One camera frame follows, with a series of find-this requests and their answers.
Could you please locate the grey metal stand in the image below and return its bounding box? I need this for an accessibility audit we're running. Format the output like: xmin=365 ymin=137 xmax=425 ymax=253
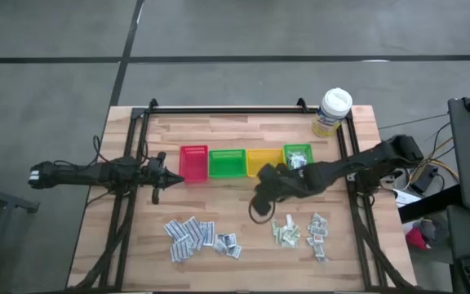
xmin=0 ymin=162 xmax=41 ymax=294

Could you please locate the yellow plastic slotted basket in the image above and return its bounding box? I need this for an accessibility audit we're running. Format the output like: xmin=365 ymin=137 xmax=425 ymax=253
xmin=246 ymin=148 xmax=287 ymax=178

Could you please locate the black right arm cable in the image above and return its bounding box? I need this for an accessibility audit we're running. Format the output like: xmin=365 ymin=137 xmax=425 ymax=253
xmin=248 ymin=198 xmax=277 ymax=225

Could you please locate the red plastic slotted basket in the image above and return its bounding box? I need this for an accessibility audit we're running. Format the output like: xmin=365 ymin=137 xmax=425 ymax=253
xmin=178 ymin=145 xmax=209 ymax=184

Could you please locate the green plastic slotted basket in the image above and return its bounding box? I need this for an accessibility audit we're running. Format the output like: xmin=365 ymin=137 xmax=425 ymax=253
xmin=282 ymin=143 xmax=315 ymax=171
xmin=208 ymin=149 xmax=248 ymax=180

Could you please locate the white paper sheet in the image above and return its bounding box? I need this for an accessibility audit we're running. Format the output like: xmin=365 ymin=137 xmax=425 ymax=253
xmin=392 ymin=188 xmax=423 ymax=208

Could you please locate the red cloth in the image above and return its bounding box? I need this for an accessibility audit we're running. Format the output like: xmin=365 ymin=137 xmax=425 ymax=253
xmin=405 ymin=226 xmax=430 ymax=251

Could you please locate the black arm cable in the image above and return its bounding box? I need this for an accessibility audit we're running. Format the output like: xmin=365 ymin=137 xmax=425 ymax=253
xmin=91 ymin=134 xmax=103 ymax=163
xmin=248 ymin=198 xmax=277 ymax=225

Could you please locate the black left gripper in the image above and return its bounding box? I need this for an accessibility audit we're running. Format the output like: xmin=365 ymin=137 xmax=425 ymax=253
xmin=140 ymin=152 xmax=185 ymax=205

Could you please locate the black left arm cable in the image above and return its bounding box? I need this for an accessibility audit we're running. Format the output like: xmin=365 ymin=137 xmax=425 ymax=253
xmin=91 ymin=134 xmax=103 ymax=163

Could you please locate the Lysol wipes canister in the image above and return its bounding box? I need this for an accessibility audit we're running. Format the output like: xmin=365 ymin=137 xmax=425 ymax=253
xmin=311 ymin=87 xmax=353 ymax=139

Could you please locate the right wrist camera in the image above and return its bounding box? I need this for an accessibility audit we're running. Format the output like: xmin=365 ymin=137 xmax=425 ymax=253
xmin=254 ymin=194 xmax=273 ymax=217

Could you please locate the yellow cable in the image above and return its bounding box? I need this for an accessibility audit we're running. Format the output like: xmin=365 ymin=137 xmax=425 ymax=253
xmin=406 ymin=136 xmax=460 ymax=184

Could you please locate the black electronics box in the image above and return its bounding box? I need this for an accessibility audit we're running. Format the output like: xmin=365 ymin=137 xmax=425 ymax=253
xmin=409 ymin=164 xmax=439 ymax=194

